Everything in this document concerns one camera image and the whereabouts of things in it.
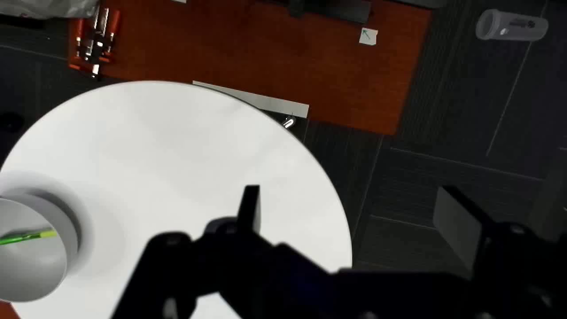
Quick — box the red and black tool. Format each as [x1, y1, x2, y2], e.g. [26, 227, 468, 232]
[68, 5, 121, 80]

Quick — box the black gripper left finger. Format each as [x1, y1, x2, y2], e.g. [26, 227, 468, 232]
[238, 184, 261, 232]

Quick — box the clear plastic bottle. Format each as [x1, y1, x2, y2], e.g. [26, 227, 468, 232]
[476, 9, 550, 41]

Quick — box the small white card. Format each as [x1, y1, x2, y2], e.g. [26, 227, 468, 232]
[359, 28, 380, 46]

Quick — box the round white table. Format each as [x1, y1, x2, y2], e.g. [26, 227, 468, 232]
[2, 82, 353, 319]

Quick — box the grey metal bowl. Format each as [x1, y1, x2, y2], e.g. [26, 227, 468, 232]
[0, 192, 80, 303]

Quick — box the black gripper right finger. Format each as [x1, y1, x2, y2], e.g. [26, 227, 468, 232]
[433, 186, 495, 271]

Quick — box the green marker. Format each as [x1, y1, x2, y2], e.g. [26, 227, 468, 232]
[0, 229, 59, 246]

